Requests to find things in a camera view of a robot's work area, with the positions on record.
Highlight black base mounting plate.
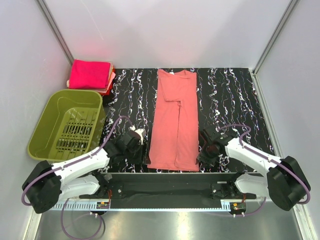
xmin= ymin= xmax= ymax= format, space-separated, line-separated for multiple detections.
xmin=81 ymin=173 xmax=256 ymax=211

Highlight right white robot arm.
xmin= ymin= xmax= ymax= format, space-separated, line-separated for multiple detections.
xmin=197 ymin=125 xmax=311 ymax=211

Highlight folded magenta t shirt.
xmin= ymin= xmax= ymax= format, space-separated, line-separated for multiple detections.
xmin=68 ymin=59 xmax=112 ymax=90

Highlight aluminium frame rail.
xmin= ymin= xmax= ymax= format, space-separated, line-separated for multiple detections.
xmin=35 ymin=0 xmax=74 ymax=65

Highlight salmon pink t shirt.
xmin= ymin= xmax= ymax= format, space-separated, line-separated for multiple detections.
xmin=148 ymin=69 xmax=199 ymax=172

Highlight stack of folded shirts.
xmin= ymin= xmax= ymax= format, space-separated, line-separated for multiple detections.
xmin=66 ymin=59 xmax=117 ymax=97

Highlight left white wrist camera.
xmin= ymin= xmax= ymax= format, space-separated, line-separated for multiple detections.
xmin=129 ymin=125 xmax=146 ymax=145

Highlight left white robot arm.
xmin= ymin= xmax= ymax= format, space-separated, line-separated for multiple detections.
xmin=21 ymin=128 xmax=146 ymax=214

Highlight olive green plastic basket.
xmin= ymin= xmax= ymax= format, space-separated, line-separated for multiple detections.
xmin=27 ymin=89 xmax=106 ymax=163

